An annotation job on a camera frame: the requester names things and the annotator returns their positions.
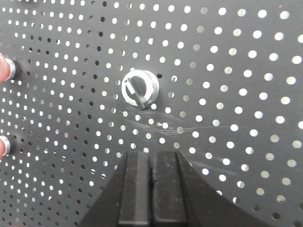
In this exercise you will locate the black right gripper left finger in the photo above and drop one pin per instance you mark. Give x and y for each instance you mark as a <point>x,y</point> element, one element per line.
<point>126,200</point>

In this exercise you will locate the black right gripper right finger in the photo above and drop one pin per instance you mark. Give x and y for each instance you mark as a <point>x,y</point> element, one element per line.
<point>182,198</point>

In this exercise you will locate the lower red push button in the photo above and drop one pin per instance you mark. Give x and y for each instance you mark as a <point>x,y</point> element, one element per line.
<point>4,146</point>

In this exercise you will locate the red push button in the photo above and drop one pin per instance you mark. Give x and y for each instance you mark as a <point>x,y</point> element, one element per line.
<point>7,69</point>
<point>4,146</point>

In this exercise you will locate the upper red push button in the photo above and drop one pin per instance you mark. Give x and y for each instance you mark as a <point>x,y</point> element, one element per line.
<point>7,69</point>

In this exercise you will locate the black perforated pegboard panel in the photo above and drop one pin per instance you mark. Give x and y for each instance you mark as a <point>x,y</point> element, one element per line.
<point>230,100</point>

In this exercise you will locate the silver rotary selector switch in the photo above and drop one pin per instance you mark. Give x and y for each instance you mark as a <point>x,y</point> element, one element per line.
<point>140,88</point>

